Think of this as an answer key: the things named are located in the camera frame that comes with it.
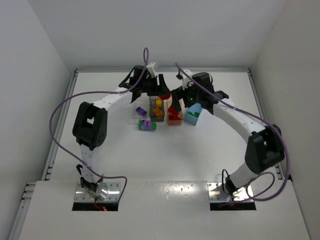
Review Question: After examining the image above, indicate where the red flower lego piece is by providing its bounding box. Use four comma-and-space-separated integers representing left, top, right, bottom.
159, 93, 171, 101

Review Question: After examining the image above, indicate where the yellow butterfly lego piece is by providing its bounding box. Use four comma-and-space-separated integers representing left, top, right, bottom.
155, 97, 163, 109

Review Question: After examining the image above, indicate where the blue plastic container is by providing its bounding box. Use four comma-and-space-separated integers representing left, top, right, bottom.
184, 103, 203, 126

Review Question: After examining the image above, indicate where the red lego brick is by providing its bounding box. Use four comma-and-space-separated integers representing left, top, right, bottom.
168, 106, 181, 121

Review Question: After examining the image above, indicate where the yellow lego brick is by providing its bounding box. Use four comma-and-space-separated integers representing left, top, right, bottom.
152, 107, 164, 117

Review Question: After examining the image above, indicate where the purple lego brick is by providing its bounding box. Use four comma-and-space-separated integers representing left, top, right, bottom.
135, 106, 147, 117

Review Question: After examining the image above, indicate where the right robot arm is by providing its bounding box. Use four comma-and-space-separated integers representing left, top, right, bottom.
170, 70, 285, 197

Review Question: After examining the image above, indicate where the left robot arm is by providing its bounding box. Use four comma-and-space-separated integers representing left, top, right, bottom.
72, 62, 170, 193

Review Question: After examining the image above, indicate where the tan plastic container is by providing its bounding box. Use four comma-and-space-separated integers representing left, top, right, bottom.
166, 98, 184, 126

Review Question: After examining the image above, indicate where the clear plastic container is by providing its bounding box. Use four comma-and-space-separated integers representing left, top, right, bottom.
132, 98, 149, 119

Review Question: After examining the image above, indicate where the smoke grey plastic container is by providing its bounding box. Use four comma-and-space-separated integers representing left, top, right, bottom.
149, 96, 165, 122

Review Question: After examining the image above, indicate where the purple curved lego piece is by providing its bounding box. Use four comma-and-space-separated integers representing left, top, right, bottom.
141, 120, 152, 131

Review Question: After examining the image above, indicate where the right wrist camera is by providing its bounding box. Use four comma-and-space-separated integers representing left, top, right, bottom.
176, 69, 194, 90

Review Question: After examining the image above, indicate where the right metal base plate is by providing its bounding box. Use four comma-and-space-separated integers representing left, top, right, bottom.
207, 182, 254, 204

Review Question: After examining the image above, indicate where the metal base plate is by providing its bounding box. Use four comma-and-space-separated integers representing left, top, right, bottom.
74, 182, 120, 204
207, 182, 254, 204

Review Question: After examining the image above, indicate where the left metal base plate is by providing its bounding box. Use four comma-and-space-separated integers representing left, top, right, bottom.
74, 182, 120, 204

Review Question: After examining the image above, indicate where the aluminium table frame rail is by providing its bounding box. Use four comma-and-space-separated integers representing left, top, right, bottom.
8, 67, 265, 240

